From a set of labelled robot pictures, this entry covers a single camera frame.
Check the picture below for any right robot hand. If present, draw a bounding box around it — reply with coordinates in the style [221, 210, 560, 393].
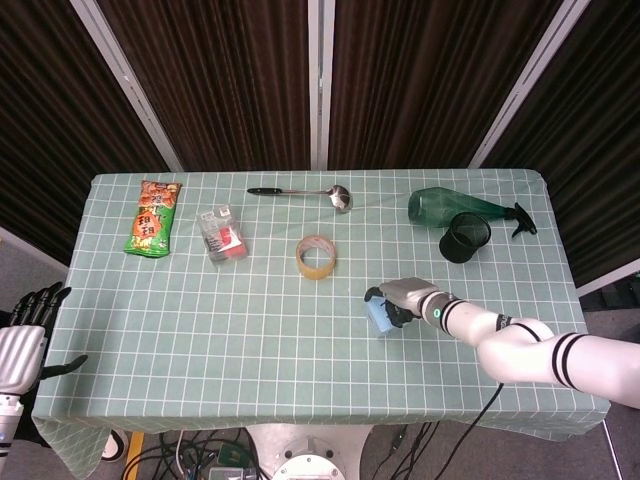
[363, 277, 437, 330]

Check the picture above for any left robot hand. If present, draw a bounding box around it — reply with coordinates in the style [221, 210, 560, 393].
[0, 282, 89, 395]

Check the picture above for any light blue small block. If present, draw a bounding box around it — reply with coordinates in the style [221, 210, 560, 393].
[363, 295, 401, 339]

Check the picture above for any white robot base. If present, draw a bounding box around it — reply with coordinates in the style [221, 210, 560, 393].
[244, 424, 374, 480]

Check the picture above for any black mesh pen cup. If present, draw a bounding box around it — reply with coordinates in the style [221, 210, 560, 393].
[438, 211, 493, 265]

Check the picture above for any green spray bottle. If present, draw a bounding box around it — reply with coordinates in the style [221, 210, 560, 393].
[407, 186, 539, 240]

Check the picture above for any yellow packing tape roll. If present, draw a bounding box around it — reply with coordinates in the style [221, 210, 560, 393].
[294, 234, 338, 281]

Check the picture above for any white shoe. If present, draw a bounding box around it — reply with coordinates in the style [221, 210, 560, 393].
[102, 429, 129, 462]

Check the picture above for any green grid tablecloth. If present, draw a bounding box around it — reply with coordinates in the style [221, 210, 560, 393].
[30, 168, 611, 479]

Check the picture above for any green orange snack bag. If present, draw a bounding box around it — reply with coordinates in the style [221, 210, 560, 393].
[123, 179, 183, 259]

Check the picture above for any clear plastic packet red label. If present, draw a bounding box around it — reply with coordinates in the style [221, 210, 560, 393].
[195, 204, 250, 265]

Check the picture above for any steel ladle black handle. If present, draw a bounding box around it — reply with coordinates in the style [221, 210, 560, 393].
[246, 184, 355, 215]

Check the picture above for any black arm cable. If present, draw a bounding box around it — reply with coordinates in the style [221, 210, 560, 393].
[447, 382, 504, 480]

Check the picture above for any white partition rail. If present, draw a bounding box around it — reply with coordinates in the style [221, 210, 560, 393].
[577, 272, 640, 297]

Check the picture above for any white partition post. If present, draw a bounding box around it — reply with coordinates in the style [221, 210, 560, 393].
[69, 0, 185, 172]
[307, 0, 335, 170]
[468, 0, 591, 169]

